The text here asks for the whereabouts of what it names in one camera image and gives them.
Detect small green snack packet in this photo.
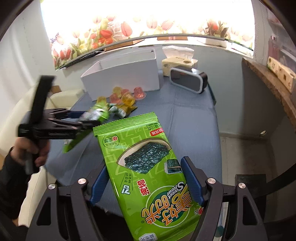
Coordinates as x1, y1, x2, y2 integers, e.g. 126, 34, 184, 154
63, 101, 109, 153

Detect large green seaweed snack bag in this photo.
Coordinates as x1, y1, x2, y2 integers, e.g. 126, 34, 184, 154
93, 113, 202, 240

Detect black sleeved left forearm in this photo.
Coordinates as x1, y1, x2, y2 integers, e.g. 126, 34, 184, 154
0, 147, 31, 219

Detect left hand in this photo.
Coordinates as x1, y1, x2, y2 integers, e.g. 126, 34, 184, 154
10, 137, 50, 167

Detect red jelly cup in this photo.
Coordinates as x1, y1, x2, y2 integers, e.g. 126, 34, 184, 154
133, 87, 147, 100
109, 93, 121, 104

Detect yellow snack packet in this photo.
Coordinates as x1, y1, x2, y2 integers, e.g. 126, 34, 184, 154
108, 104, 137, 118

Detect cream leather sofa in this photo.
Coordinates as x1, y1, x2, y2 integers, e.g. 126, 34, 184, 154
0, 87, 84, 227

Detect white cardboard box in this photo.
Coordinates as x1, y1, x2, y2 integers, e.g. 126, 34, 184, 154
81, 48, 160, 100

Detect tulip window poster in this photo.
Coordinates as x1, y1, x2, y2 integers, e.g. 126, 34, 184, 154
40, 1, 255, 69

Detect black white digital clock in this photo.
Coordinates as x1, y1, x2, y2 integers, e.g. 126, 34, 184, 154
170, 66, 208, 94

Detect wooden side shelf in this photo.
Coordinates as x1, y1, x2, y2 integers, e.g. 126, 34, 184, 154
242, 57, 296, 130

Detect cream tissue pack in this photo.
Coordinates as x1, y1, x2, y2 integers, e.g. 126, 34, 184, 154
162, 45, 198, 77

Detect cream patterned box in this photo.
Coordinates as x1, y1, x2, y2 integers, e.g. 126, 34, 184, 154
266, 56, 295, 93

